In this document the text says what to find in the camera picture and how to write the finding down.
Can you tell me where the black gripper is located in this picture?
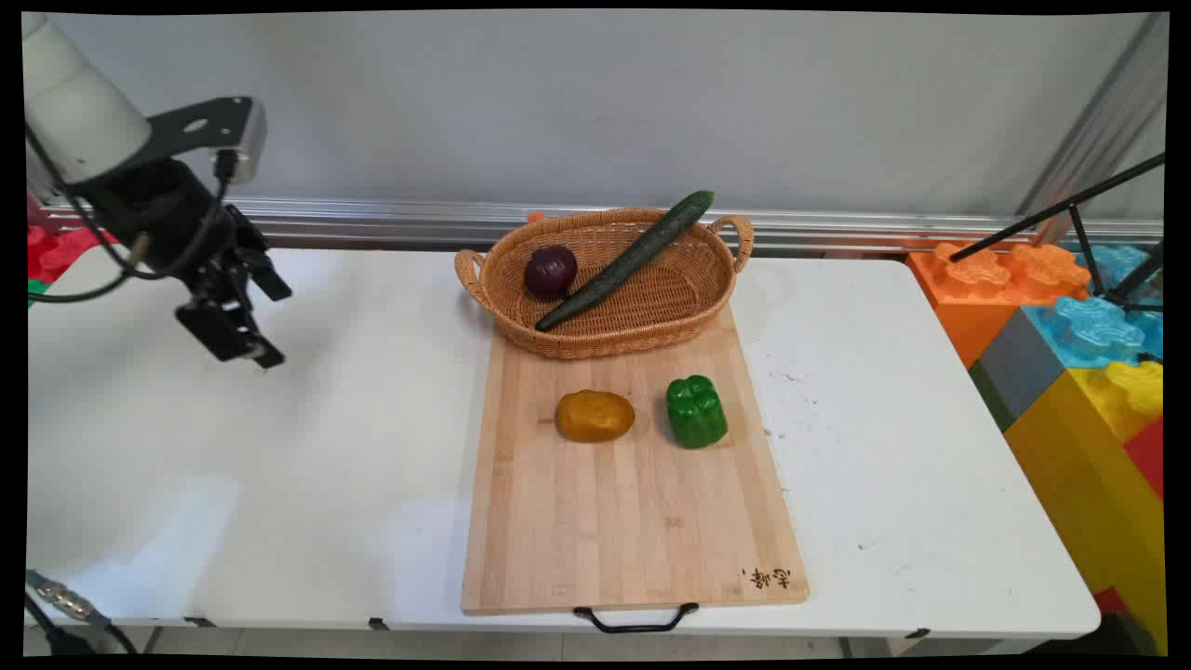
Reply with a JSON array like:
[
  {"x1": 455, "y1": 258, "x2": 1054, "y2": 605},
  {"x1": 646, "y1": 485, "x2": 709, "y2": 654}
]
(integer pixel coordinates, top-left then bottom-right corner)
[{"x1": 91, "y1": 160, "x2": 293, "y2": 370}]

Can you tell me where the long green cucumber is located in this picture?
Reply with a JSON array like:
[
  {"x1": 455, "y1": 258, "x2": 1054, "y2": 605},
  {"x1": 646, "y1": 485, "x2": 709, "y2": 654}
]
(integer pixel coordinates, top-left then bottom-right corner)
[{"x1": 534, "y1": 190, "x2": 716, "y2": 333}]

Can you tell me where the red toy block pile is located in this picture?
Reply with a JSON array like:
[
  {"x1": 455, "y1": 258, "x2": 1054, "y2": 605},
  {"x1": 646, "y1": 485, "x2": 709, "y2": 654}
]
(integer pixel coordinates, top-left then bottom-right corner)
[{"x1": 26, "y1": 223, "x2": 120, "y2": 283}]

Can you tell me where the dark red onion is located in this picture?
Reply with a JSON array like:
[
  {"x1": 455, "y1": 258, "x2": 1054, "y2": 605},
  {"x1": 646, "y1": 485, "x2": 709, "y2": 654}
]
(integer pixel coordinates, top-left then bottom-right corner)
[{"x1": 523, "y1": 245, "x2": 580, "y2": 302}]

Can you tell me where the brown potato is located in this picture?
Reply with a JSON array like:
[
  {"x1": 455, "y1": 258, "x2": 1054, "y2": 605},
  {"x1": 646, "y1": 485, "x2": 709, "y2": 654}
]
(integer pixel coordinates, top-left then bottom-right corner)
[{"x1": 555, "y1": 389, "x2": 637, "y2": 444}]

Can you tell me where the woven wicker basket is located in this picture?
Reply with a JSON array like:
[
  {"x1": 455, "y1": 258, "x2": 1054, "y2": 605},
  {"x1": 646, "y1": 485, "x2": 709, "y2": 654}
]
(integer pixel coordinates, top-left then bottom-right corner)
[{"x1": 454, "y1": 208, "x2": 756, "y2": 361}]

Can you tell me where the wooden cutting board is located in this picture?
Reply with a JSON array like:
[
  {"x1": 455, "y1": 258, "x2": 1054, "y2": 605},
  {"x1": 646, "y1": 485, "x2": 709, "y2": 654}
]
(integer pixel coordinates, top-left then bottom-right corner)
[{"x1": 460, "y1": 307, "x2": 810, "y2": 636}]

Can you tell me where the green bell pepper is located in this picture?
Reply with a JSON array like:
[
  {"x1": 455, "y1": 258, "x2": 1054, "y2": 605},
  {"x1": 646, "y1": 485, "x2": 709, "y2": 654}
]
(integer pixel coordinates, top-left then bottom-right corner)
[{"x1": 665, "y1": 374, "x2": 729, "y2": 450}]

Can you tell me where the orange toy building block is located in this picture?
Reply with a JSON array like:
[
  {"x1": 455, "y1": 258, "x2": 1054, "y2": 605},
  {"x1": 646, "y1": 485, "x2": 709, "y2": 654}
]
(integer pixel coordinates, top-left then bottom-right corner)
[{"x1": 906, "y1": 241, "x2": 1092, "y2": 369}]

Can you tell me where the grey toy building block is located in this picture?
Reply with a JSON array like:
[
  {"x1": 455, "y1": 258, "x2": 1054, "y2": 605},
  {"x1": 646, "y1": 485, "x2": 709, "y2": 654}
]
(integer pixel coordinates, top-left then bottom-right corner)
[{"x1": 968, "y1": 307, "x2": 1067, "y2": 432}]

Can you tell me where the black tripod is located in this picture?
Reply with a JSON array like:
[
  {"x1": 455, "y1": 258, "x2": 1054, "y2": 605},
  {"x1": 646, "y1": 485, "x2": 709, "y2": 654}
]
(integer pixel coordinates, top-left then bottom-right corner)
[{"x1": 949, "y1": 152, "x2": 1167, "y2": 315}]

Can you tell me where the blue toy building block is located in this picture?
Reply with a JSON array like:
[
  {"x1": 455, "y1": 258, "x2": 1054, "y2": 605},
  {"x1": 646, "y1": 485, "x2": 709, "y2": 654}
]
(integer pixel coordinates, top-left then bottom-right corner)
[{"x1": 1024, "y1": 244, "x2": 1165, "y2": 369}]

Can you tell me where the yellow toy building block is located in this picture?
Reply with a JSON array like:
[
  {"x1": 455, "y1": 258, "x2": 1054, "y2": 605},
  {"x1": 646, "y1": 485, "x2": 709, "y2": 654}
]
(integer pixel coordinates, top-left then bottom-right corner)
[{"x1": 1004, "y1": 358, "x2": 1167, "y2": 655}]

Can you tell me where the red toy building block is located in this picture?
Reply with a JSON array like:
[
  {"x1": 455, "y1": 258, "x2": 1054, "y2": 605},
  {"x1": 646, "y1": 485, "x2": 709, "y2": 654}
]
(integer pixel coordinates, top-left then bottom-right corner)
[{"x1": 1121, "y1": 417, "x2": 1165, "y2": 501}]

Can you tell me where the black camera usb cable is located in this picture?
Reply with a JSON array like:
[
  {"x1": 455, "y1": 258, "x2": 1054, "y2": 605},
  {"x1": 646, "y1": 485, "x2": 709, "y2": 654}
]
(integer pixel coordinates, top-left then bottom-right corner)
[{"x1": 26, "y1": 121, "x2": 239, "y2": 305}]

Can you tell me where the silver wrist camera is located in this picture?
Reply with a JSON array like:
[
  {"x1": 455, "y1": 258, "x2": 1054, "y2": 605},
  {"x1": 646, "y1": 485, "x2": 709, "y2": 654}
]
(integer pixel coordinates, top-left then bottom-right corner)
[{"x1": 219, "y1": 98, "x2": 269, "y2": 185}]

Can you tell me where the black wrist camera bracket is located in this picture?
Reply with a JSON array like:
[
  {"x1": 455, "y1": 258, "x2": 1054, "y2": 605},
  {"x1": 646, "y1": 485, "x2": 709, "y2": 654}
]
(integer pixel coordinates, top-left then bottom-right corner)
[{"x1": 144, "y1": 96, "x2": 254, "y2": 173}]

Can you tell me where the cable with metal connector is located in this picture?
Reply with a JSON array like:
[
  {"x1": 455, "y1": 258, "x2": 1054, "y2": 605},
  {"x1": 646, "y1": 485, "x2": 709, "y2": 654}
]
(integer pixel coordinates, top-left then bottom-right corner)
[{"x1": 25, "y1": 569, "x2": 139, "y2": 655}]

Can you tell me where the thick black cable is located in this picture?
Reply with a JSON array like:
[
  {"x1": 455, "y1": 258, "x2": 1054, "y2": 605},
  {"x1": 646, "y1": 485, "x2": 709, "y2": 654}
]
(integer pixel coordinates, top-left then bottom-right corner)
[{"x1": 24, "y1": 594, "x2": 94, "y2": 656}]

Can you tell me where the aluminium rail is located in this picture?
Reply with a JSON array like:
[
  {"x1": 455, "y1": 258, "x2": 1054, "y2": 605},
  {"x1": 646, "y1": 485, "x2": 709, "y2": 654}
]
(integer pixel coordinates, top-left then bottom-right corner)
[{"x1": 42, "y1": 195, "x2": 1164, "y2": 252}]

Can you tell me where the aluminium frame post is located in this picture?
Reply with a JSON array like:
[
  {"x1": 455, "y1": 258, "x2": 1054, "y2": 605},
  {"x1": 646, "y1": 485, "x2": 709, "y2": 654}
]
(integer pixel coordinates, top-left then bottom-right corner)
[{"x1": 1017, "y1": 13, "x2": 1170, "y2": 221}]

